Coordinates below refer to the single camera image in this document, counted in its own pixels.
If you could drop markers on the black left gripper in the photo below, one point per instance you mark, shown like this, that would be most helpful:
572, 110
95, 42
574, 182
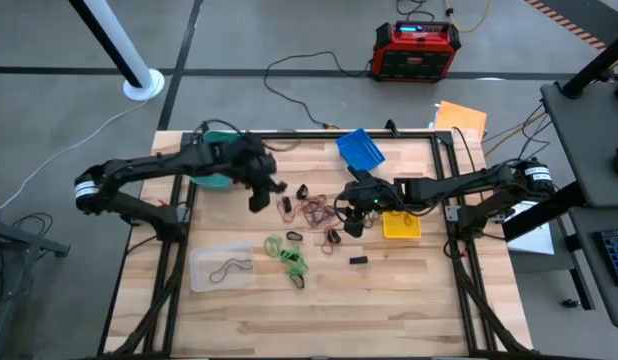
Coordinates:
264, 175

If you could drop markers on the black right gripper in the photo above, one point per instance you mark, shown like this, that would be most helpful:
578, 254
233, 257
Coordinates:
351, 205

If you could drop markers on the thin grey rubber band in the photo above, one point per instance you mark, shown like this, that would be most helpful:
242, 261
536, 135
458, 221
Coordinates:
321, 222
216, 272
334, 215
309, 212

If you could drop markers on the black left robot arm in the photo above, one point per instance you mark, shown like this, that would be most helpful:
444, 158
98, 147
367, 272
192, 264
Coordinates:
139, 165

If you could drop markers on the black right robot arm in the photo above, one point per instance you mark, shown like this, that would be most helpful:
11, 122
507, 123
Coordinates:
464, 185

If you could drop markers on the pile of dark rubber bands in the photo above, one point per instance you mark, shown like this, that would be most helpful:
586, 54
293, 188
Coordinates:
314, 197

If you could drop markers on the yellow plastic basket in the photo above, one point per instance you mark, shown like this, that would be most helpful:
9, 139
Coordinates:
391, 231

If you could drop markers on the teal plastic basket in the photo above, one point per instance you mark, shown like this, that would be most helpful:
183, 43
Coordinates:
214, 182

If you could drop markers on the blue plastic basket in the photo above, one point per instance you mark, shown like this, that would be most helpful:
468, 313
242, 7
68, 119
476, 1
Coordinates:
356, 145

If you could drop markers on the clear plastic bin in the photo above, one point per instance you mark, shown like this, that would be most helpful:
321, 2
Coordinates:
204, 260

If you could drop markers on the small red tag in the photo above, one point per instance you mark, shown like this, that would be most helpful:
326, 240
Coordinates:
164, 202

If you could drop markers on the orange paper sheet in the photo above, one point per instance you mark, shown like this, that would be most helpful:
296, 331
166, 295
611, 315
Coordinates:
461, 117

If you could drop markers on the red black power station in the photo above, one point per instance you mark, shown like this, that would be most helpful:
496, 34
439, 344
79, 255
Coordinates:
414, 62

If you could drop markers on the white paper sheet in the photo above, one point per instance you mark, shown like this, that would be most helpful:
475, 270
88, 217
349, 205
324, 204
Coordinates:
534, 240

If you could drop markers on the black support beam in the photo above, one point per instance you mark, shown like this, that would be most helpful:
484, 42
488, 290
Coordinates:
544, 212

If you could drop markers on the white pole with base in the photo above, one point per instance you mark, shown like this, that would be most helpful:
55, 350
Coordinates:
119, 40

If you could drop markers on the small black floor object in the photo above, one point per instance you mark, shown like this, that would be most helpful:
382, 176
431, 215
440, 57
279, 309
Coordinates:
570, 303

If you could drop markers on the grey side table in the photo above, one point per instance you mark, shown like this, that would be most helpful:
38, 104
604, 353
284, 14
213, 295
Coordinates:
589, 145

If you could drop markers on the grey desk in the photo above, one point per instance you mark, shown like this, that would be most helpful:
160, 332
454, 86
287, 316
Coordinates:
589, 280

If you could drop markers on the black metal stand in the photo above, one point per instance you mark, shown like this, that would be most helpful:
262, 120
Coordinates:
19, 240

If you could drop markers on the backlit keyboard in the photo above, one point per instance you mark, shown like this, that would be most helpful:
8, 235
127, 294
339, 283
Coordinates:
616, 255

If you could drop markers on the black stand pole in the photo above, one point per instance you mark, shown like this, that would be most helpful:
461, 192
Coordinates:
594, 65

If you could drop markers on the striped hazard tape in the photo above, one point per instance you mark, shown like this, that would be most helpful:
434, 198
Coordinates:
569, 25

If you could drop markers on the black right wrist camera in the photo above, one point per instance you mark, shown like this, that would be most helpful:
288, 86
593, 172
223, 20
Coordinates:
371, 192

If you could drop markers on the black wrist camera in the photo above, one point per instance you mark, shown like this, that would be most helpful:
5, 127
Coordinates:
371, 192
239, 155

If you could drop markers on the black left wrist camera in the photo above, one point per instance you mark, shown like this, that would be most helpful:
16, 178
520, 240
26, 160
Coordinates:
239, 155

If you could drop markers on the black table frame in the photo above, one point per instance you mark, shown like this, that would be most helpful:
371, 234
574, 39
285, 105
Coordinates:
314, 135

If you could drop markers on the black frame clamp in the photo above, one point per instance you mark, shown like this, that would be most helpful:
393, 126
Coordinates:
391, 127

